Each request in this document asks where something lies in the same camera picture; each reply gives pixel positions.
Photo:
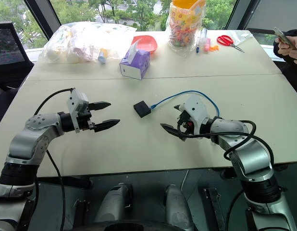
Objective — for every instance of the pink small item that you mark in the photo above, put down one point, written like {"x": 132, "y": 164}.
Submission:
{"x": 206, "y": 45}

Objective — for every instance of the black table bracket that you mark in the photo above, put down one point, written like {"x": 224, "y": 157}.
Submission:
{"x": 80, "y": 213}
{"x": 214, "y": 207}

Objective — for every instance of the flat clear plastic bag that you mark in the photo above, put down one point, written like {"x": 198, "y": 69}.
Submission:
{"x": 242, "y": 37}

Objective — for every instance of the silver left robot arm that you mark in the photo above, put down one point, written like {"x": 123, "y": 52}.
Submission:
{"x": 30, "y": 140}

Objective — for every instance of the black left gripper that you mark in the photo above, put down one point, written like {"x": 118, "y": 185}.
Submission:
{"x": 84, "y": 119}

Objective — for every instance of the blue pen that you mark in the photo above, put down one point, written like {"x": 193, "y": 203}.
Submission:
{"x": 198, "y": 45}

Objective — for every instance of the person's hand holding phone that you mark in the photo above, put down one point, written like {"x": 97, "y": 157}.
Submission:
{"x": 286, "y": 49}

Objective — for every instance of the dark rounded robot base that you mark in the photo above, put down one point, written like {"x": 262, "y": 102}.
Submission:
{"x": 129, "y": 226}

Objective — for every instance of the colourful bag with orange lid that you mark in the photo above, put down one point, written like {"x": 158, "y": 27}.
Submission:
{"x": 184, "y": 26}

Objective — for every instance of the purple white tissue box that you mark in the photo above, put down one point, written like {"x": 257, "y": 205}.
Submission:
{"x": 136, "y": 63}

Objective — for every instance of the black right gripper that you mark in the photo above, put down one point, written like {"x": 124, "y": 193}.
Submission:
{"x": 187, "y": 124}

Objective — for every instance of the clear bag of white items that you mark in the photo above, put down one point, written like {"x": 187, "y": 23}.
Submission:
{"x": 86, "y": 41}

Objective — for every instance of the black mesh office chair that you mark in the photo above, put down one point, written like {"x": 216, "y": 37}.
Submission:
{"x": 9, "y": 53}

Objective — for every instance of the dark window frame pillar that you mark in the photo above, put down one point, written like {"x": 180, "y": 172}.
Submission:
{"x": 42, "y": 16}
{"x": 242, "y": 13}

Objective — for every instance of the smartphone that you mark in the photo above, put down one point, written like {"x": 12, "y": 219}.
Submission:
{"x": 283, "y": 36}

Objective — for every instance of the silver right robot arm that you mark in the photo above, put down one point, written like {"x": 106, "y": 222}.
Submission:
{"x": 250, "y": 154}

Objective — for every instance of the red plastic bowl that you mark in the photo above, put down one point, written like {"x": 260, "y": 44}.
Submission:
{"x": 147, "y": 43}

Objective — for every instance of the small black adapter box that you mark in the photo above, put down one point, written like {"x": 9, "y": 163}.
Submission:
{"x": 141, "y": 108}

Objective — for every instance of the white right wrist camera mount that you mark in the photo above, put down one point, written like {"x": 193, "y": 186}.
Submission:
{"x": 195, "y": 108}

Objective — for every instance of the silver robot leg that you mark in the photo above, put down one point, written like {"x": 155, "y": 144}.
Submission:
{"x": 113, "y": 202}
{"x": 177, "y": 207}

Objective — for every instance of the small yellow blue-capped bottle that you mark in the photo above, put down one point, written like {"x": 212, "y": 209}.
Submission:
{"x": 102, "y": 55}

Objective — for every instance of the orange small item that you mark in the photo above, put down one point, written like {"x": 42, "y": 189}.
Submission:
{"x": 214, "y": 48}

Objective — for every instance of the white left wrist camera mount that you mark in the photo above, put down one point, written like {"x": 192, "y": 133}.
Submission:
{"x": 76, "y": 101}

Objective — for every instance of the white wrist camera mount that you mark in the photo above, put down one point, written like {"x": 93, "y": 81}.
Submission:
{"x": 76, "y": 101}
{"x": 195, "y": 108}

